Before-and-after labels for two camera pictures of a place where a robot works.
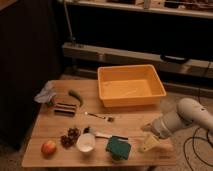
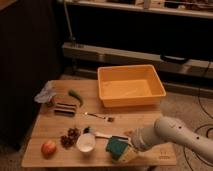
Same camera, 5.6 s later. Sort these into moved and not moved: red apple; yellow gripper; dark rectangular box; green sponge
Moved: yellow gripper
Not moved: green sponge; dark rectangular box; red apple
